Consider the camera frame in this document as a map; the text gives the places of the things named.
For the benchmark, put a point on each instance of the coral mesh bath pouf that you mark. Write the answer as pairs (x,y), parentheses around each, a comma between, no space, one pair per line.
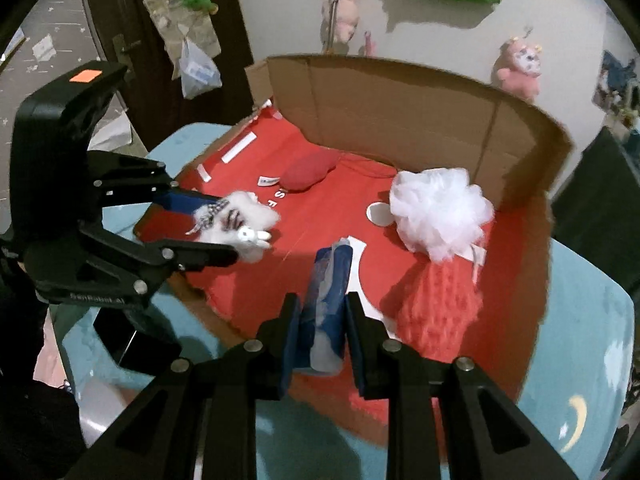
(440,305)

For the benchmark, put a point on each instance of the clear plastic bag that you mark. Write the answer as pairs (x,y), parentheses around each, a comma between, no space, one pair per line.
(197,72)

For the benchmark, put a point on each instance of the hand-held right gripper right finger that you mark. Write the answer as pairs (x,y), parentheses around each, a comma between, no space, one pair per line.
(356,330)

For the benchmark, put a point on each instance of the hanging pocket organizer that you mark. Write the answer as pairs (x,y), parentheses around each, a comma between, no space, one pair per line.
(170,25)

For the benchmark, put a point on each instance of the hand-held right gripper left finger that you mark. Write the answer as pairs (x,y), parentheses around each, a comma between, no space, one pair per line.
(287,340)

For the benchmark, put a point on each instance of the person's left forearm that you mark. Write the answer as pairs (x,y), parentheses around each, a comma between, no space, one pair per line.
(30,410)

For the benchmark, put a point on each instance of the cardboard box with red lining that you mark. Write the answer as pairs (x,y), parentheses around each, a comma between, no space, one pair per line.
(400,110)

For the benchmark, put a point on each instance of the metal and orange pole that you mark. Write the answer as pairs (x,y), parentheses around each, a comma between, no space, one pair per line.
(332,10)

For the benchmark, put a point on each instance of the white mesh bath pouf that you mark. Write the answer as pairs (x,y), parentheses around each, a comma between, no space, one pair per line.
(440,215)

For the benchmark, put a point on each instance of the blue white cloth item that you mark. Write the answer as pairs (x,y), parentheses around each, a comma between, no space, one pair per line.
(327,310)

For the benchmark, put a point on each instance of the pink pig plush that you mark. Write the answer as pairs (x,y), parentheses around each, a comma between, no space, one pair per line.
(345,15)

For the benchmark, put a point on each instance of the pink plush with white face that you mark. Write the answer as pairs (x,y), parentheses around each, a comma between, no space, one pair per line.
(520,67)

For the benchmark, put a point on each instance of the red terry sponge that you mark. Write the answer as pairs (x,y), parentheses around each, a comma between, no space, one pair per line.
(307,174)

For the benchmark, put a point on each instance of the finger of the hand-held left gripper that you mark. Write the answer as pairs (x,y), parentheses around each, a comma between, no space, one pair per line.
(200,255)
(180,200)

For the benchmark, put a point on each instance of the dark brown door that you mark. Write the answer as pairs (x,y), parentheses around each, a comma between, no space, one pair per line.
(100,25)

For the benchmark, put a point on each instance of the white plush toy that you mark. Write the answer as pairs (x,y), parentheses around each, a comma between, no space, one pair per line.
(245,220)

